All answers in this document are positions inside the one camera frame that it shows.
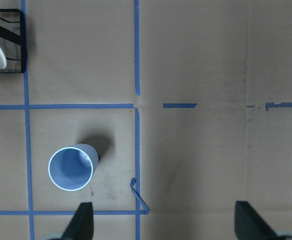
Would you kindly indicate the blue tape vertical centre strip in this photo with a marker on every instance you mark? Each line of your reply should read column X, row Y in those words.
column 141, row 207

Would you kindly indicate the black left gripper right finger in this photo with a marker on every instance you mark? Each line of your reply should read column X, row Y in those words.
column 249, row 225

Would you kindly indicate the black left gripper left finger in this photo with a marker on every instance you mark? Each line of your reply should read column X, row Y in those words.
column 81, row 226

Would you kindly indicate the blue tape vertical left strip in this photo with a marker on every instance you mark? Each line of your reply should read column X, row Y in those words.
column 28, row 152

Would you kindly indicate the short blue tape piece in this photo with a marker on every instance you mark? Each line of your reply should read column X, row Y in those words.
column 179, row 105

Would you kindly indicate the torn blue tape right piece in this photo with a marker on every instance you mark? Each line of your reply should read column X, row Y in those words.
column 270, row 105

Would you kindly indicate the blue tape horizontal upper strip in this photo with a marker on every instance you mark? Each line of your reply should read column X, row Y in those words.
column 66, row 106

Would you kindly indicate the light blue plastic cup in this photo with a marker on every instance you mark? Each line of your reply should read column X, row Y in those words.
column 71, row 168

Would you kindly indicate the black wire rack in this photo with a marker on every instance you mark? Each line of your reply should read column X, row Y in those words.
column 13, row 40

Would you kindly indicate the blue tape vertical strip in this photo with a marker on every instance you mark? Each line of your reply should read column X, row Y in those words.
column 28, row 152
column 141, row 207

